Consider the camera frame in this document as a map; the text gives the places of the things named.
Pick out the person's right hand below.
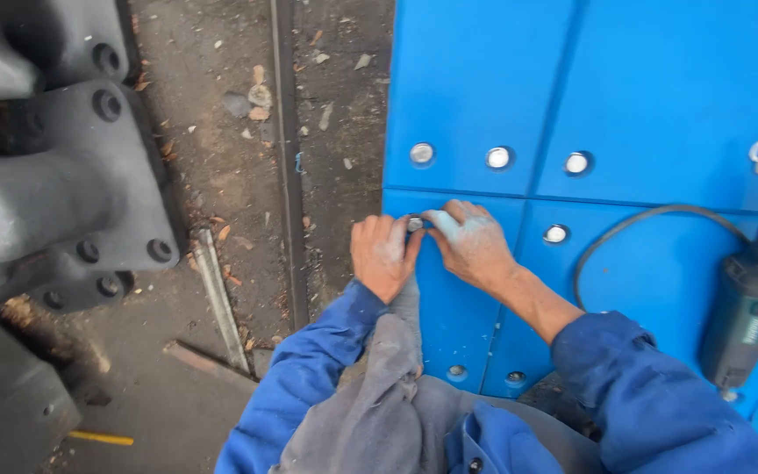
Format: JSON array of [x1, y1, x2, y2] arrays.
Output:
[[422, 200, 519, 295]]

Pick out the person's left hand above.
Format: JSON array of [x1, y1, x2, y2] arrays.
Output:
[[350, 214, 426, 305]]

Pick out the blue plastic panel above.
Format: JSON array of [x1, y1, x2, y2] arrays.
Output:
[[383, 0, 579, 197], [534, 0, 758, 213], [382, 188, 527, 396], [480, 199, 758, 420]]

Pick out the person's grey trousers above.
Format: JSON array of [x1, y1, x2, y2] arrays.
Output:
[[270, 275, 607, 474]]

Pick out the grey metal rod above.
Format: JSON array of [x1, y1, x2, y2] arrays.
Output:
[[193, 228, 252, 375]]

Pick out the person's blue jacket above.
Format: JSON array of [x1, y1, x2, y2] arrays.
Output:
[[443, 399, 567, 474]]

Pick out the rusty flat metal bar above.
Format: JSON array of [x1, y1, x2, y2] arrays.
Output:
[[162, 340, 258, 384]]

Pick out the grey stone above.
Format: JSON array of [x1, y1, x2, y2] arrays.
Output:
[[222, 91, 253, 119]]

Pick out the green grey power tool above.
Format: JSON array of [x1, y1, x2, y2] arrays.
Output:
[[699, 171, 758, 404]]

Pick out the yellow pencil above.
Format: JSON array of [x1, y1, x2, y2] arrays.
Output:
[[67, 431, 136, 447]]

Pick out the grey metal block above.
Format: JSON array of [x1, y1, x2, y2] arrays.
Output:
[[0, 321, 84, 474]]

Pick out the steel floor rail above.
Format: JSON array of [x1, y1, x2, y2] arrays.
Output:
[[268, 0, 311, 332]]

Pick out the black power cable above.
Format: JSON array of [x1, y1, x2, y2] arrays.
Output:
[[572, 203, 758, 331]]

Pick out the grey cast metal bracket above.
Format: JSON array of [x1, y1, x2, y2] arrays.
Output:
[[0, 0, 184, 345]]

